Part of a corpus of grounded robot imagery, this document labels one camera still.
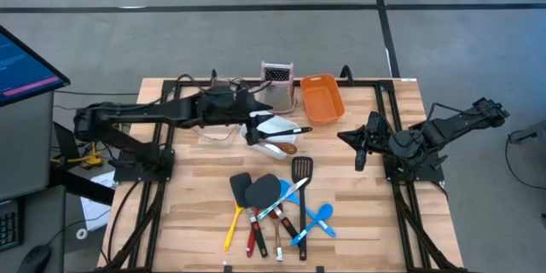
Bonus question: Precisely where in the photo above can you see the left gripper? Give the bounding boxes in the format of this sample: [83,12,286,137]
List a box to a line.
[198,86,275,147]

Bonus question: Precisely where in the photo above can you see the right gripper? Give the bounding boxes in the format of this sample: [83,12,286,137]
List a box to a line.
[336,110,396,173]

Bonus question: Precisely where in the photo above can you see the reddish wooden spoon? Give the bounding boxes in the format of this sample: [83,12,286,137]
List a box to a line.
[259,141,299,156]

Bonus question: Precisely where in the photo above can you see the white knife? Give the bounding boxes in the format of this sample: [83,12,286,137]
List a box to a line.
[257,177,310,221]

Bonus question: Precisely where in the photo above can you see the black spatula yellow handle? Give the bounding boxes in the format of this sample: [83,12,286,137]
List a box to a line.
[223,172,253,253]

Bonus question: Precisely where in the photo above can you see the short blue silicone spoon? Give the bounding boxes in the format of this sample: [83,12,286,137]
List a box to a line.
[290,203,334,247]

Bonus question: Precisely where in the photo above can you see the wide black spatula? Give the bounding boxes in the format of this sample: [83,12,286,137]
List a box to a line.
[244,173,282,259]

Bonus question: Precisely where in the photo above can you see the long blue silicone spoon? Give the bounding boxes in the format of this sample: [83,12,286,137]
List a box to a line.
[279,178,337,239]

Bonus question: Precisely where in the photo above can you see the black red handled utensil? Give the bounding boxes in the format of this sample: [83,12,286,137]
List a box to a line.
[275,206,299,240]

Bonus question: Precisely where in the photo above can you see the dark wooden spoon white label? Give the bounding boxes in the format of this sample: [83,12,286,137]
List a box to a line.
[268,209,285,263]

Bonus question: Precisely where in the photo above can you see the white plastic bin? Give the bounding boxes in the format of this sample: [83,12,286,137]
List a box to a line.
[240,110,301,160]

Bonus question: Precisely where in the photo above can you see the pink metal box grater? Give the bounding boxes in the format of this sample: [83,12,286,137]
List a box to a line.
[259,61,298,115]

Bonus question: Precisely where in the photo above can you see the clear plastic bin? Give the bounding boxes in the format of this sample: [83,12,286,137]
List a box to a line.
[186,75,253,149]

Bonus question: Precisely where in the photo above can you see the orange plastic bin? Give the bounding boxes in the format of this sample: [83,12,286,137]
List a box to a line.
[299,73,346,126]

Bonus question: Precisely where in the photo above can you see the grey stand leg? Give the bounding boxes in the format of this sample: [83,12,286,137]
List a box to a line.
[507,118,546,145]

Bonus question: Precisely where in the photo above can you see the white paper sheet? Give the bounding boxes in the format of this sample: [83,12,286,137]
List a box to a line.
[79,170,117,232]

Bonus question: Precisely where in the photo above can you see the black monitor stand legs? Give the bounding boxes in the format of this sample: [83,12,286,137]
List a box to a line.
[49,121,116,206]

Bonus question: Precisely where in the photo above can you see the grey desk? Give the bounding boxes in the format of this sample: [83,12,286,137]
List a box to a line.
[0,91,68,273]

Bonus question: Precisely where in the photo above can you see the computer monitor blue screen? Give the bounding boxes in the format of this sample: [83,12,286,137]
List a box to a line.
[0,24,72,107]

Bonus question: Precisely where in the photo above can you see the black computer mouse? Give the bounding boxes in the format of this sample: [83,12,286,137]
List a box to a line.
[16,244,53,273]

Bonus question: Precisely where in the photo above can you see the black keyboard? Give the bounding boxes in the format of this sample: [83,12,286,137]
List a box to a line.
[0,198,23,253]

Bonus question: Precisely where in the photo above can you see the black aluminium table frame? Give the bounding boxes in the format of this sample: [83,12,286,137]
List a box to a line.
[100,78,468,273]

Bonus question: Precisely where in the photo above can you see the black floor cable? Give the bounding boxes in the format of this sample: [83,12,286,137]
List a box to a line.
[504,129,546,191]

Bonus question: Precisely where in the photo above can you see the yellow cable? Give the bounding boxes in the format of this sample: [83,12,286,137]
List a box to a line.
[49,118,124,168]

